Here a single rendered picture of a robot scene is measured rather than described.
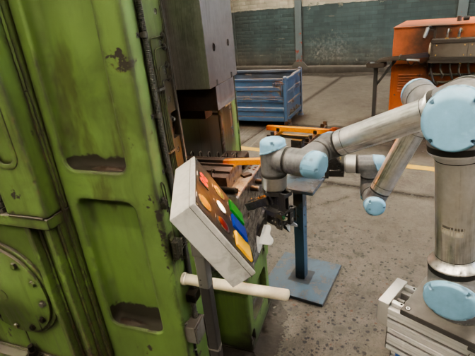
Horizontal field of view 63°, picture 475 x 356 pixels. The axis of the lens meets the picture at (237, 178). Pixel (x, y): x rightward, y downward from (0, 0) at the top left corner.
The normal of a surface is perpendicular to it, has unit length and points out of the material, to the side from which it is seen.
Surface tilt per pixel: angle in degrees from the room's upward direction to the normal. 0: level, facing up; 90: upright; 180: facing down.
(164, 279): 90
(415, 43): 90
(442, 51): 90
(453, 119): 83
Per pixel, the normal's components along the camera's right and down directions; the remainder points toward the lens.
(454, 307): -0.58, 0.50
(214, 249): 0.10, 0.40
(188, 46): -0.32, 0.42
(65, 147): 0.89, 0.11
